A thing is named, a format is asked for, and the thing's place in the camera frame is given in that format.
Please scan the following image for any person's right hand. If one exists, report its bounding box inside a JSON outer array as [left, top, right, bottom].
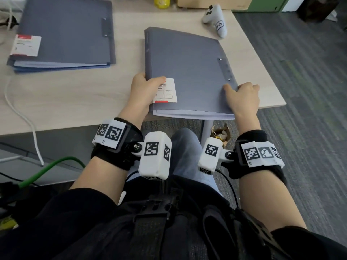
[[223, 82, 261, 136]]

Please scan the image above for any person's left hand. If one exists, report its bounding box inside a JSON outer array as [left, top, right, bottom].
[[118, 72, 166, 130]]

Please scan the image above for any gray translucent clip folder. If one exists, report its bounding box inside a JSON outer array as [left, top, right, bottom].
[[144, 27, 239, 120], [7, 0, 116, 69]]

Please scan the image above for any gray blue folder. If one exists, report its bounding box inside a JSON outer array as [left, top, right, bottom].
[[12, 63, 111, 74]]

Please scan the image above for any person's right forearm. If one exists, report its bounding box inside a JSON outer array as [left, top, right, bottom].
[[238, 170, 307, 232]]

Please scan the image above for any person's left forearm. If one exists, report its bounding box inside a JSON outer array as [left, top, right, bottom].
[[70, 156, 128, 205]]

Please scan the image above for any person's right leg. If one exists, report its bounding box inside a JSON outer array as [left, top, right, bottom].
[[169, 128, 223, 197]]

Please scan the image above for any person's leg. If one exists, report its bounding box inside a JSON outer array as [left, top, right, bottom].
[[169, 128, 223, 197], [126, 166, 141, 183]]

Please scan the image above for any person's left leg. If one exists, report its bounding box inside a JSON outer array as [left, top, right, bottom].
[[126, 166, 141, 183]]

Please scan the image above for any person's black shirt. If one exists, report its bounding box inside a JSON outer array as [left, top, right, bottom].
[[0, 188, 347, 260]]

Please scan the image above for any brown paper bag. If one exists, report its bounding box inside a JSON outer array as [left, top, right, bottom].
[[210, 123, 232, 148]]

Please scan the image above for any white desk leg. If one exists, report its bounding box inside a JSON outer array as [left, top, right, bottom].
[[200, 120, 215, 147]]

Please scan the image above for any white game controller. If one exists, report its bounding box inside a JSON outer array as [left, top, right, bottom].
[[202, 4, 228, 39]]

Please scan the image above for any green cabinet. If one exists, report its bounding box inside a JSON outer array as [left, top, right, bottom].
[[233, 0, 291, 13]]

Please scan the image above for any cardboard box black logo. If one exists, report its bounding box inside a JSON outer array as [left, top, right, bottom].
[[175, 0, 254, 10]]

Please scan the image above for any white cabinet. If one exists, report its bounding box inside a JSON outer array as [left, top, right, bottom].
[[282, 0, 307, 13]]

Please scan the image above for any black bag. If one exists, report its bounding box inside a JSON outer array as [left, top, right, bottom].
[[297, 0, 339, 23]]

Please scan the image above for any black chest harness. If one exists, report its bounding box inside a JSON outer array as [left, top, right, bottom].
[[54, 175, 293, 260]]

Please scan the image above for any black marker wrist strap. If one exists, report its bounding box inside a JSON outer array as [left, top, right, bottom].
[[91, 117, 143, 171], [229, 130, 287, 186]]

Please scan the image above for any green cable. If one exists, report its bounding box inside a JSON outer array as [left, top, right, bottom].
[[17, 156, 86, 189]]

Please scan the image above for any thick black cable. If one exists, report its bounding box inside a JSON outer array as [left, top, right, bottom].
[[0, 15, 20, 29]]

